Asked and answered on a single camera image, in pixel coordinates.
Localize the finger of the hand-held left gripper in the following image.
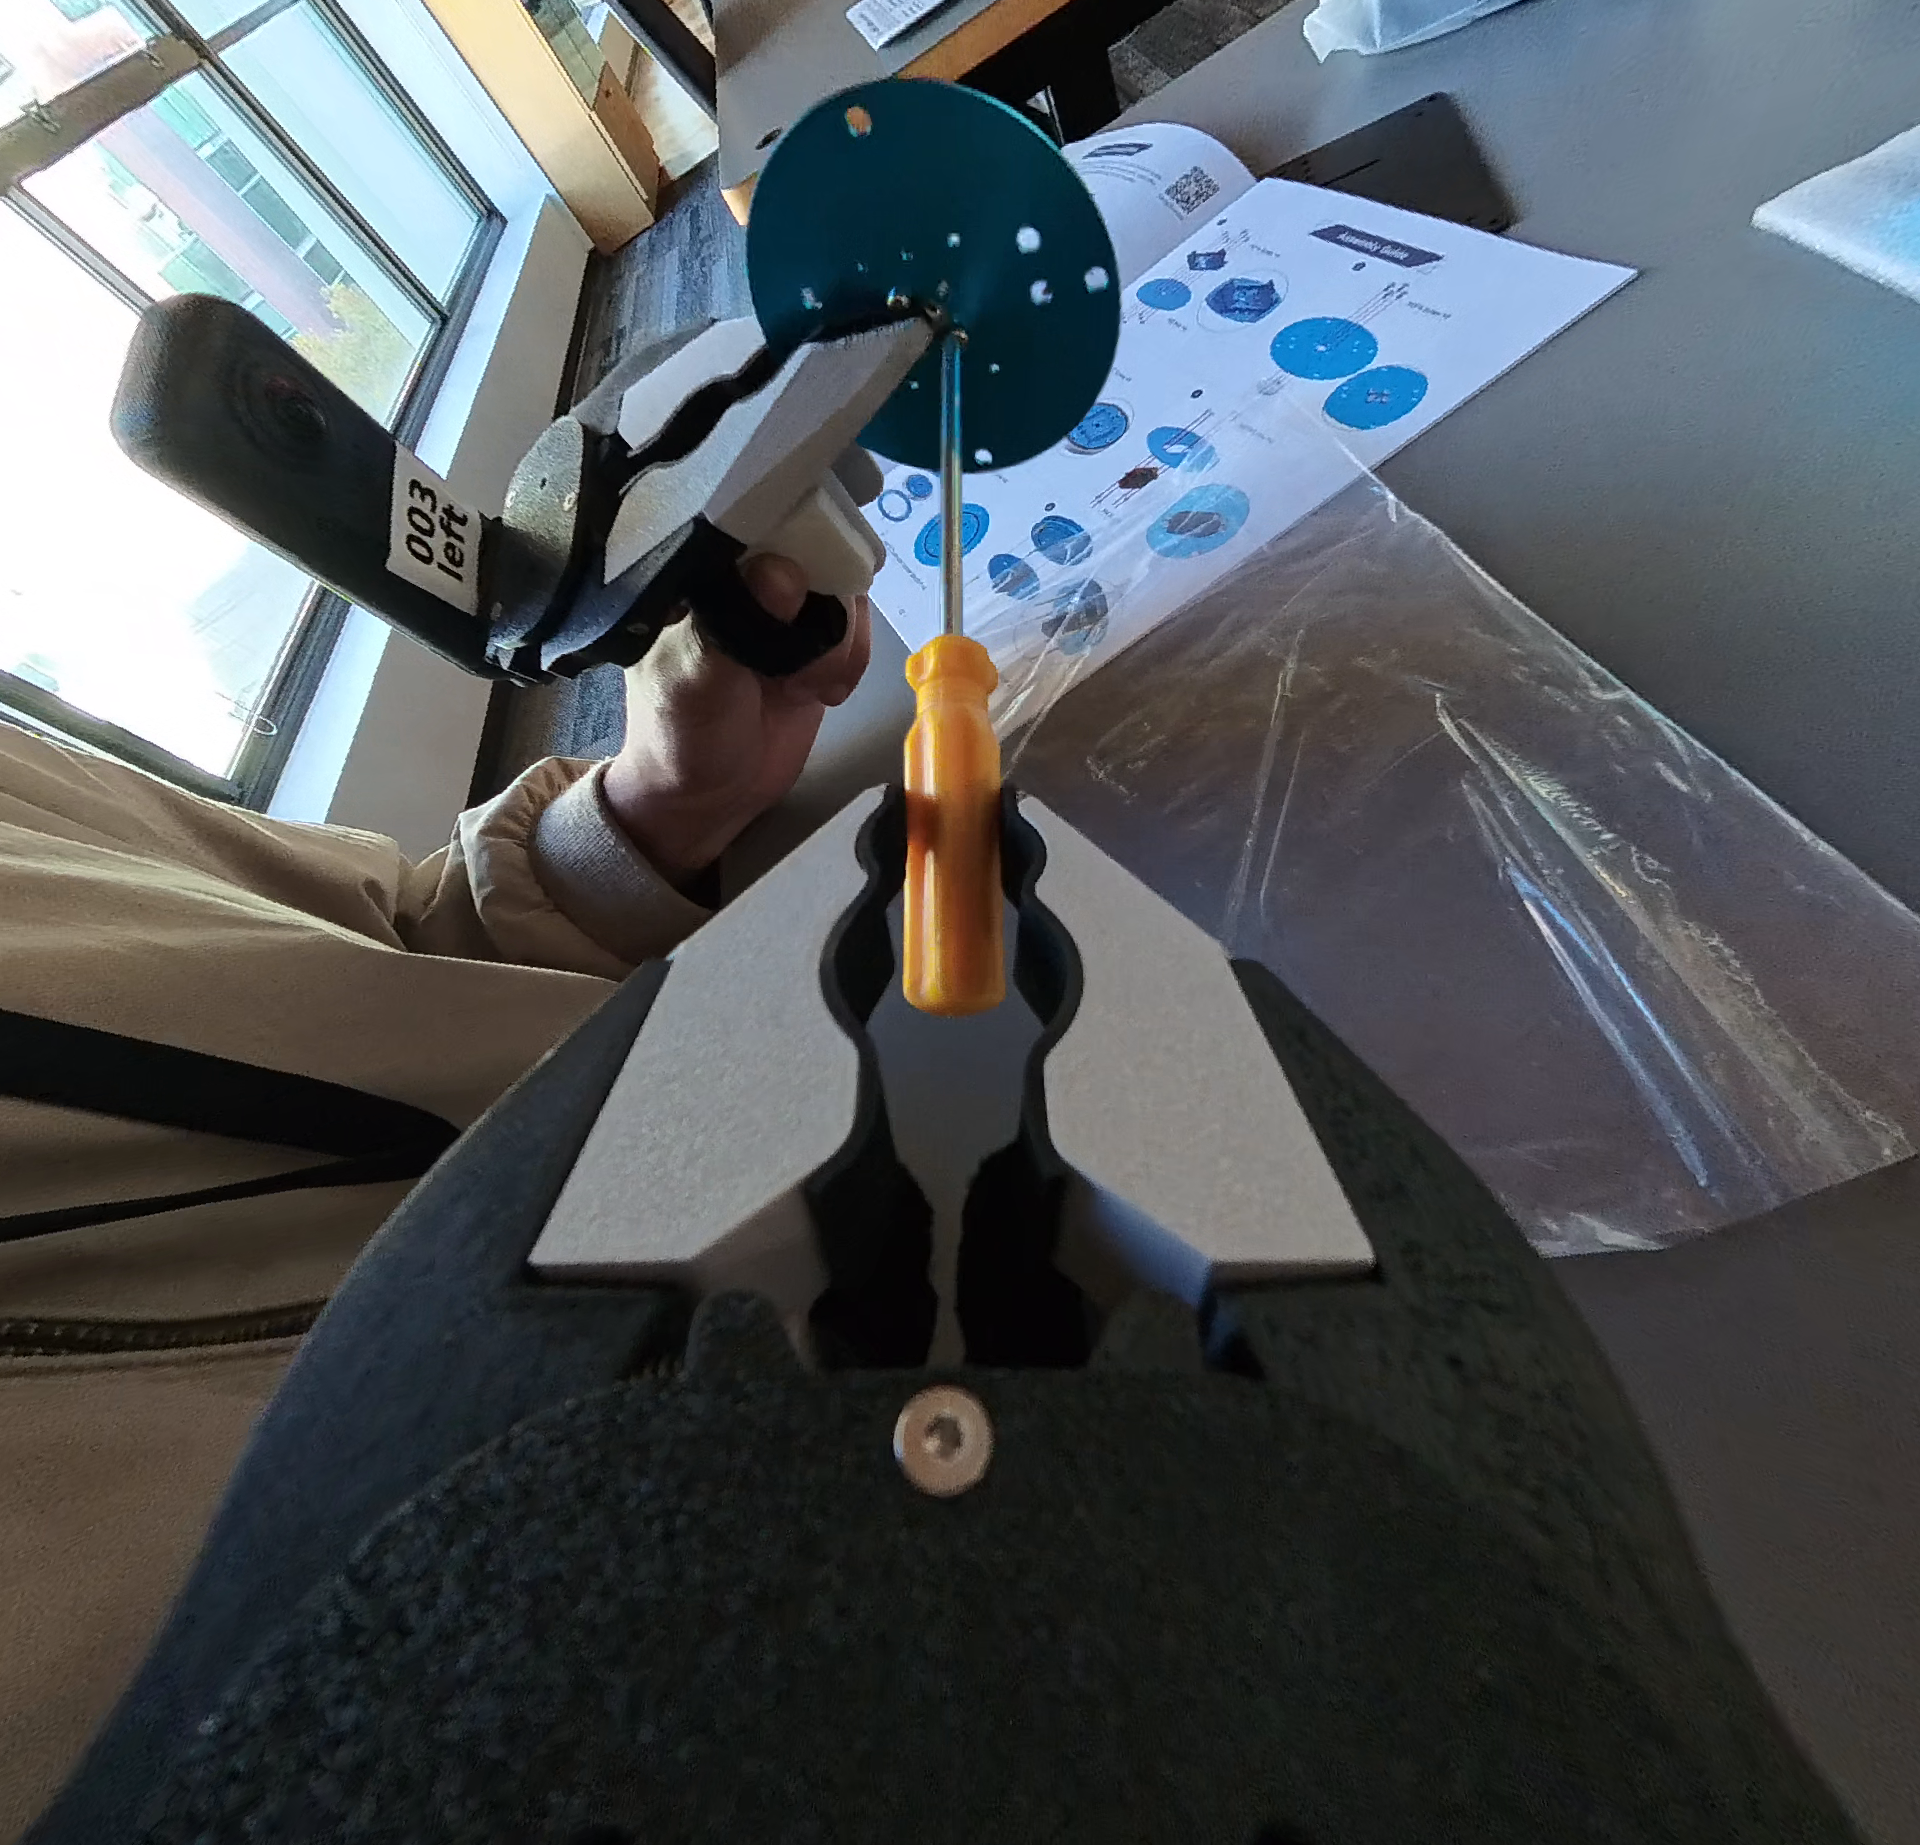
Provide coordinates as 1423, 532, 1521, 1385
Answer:
605, 315, 942, 590
606, 323, 798, 454

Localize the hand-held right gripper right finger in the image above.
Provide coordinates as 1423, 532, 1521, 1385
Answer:
972, 786, 1380, 1369

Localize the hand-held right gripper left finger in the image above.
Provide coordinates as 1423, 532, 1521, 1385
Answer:
526, 783, 931, 1369

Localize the blue round metal disc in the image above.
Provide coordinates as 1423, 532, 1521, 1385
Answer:
745, 80, 1125, 473

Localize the yellow handled screwdriver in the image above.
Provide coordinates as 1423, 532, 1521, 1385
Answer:
900, 320, 1009, 1018

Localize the person's left forearm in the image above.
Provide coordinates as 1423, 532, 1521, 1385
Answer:
405, 757, 721, 978

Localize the wood edged side desk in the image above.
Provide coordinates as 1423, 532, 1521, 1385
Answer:
705, 0, 1323, 233

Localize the grey desk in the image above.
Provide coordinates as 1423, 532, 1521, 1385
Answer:
705, 0, 1920, 1845

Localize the person's left hand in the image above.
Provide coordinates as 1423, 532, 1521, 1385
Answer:
605, 552, 879, 890

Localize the large window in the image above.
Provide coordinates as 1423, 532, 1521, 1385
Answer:
0, 0, 503, 813

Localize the clear plastic bag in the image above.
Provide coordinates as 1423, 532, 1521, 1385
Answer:
989, 441, 1920, 1261

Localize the white assembly guide sheet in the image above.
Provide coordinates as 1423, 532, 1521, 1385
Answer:
862, 120, 1640, 662

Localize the white foam sheet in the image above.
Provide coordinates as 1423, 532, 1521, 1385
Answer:
1753, 126, 1920, 302

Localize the black shoulder strap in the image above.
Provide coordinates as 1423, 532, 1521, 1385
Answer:
0, 1011, 459, 1187

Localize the thin black cord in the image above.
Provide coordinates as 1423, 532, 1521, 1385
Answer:
0, 1147, 399, 1247

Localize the black metal base plate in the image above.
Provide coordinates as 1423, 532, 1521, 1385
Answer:
1267, 93, 1514, 233

